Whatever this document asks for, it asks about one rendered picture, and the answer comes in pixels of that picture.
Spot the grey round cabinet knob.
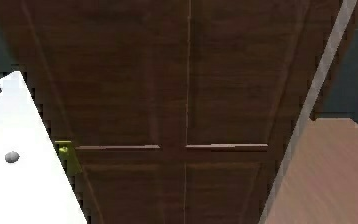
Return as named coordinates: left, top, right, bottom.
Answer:
left=4, top=150, right=21, bottom=164

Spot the dark brown wooden door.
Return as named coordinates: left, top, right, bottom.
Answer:
left=0, top=0, right=344, bottom=224

